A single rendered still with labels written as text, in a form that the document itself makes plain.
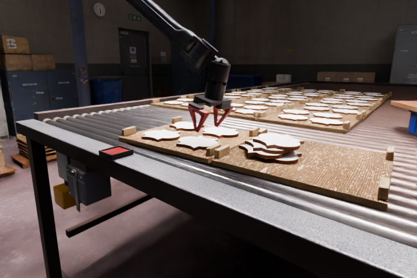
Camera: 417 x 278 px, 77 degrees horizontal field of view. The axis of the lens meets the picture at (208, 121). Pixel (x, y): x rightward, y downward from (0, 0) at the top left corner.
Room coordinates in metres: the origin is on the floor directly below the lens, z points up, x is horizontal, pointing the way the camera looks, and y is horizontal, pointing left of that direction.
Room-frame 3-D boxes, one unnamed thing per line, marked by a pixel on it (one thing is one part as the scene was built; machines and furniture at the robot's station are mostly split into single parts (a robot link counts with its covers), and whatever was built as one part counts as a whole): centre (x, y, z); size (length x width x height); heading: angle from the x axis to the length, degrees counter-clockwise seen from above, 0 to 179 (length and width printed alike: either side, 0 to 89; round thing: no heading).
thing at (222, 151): (0.72, -0.04, 0.95); 0.06 x 0.02 x 0.03; 144
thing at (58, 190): (1.03, 0.59, 0.74); 0.09 x 0.08 x 0.24; 51
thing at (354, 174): (0.72, -0.28, 0.93); 0.41 x 0.35 x 0.02; 54
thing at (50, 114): (2.93, -0.37, 0.90); 4.04 x 0.06 x 0.10; 141
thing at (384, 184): (0.49, -0.35, 0.95); 0.06 x 0.02 x 0.03; 144
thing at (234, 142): (0.96, 0.06, 0.93); 0.41 x 0.35 x 0.02; 54
